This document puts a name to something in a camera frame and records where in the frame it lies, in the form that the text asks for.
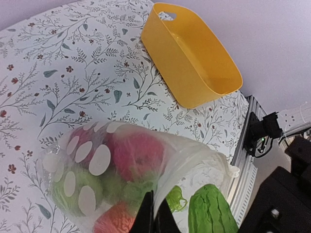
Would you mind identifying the red tomato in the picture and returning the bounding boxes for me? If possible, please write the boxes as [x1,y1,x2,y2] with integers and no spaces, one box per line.
[66,127,109,168]

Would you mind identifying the aluminium front rail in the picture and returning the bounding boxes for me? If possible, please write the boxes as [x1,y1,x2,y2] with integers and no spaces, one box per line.
[227,96,266,225]

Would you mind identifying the yellow plastic basket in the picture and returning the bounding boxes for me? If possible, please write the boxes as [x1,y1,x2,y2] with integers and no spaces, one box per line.
[141,2,243,108]

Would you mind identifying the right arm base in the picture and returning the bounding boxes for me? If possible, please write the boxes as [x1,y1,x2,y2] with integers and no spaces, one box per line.
[245,111,311,158]

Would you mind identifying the orange carrot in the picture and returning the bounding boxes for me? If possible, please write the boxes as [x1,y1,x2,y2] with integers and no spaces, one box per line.
[93,202,135,233]

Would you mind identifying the clear zip top bag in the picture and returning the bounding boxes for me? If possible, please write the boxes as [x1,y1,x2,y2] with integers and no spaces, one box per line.
[40,121,240,233]

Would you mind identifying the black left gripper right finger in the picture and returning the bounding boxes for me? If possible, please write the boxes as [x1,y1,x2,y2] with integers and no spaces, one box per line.
[156,199,181,233]

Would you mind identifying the green bitter gourd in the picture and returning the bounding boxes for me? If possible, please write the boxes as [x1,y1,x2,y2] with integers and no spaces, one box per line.
[188,184,239,233]

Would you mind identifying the floral table cover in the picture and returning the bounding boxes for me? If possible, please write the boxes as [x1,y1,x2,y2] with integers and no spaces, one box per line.
[0,0,248,233]

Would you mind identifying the red fruit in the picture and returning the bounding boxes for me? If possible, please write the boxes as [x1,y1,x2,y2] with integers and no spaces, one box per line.
[110,133,165,181]

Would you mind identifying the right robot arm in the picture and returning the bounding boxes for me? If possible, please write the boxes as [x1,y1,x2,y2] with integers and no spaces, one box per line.
[239,137,311,233]

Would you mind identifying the green leafy vegetable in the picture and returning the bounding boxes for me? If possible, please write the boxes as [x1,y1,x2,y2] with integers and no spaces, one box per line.
[52,167,127,218]

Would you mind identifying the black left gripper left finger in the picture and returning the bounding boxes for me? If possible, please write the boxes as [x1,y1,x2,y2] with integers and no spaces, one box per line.
[130,190,154,233]

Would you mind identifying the green grapes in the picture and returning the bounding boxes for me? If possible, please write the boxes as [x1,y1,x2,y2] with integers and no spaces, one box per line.
[166,185,188,213]

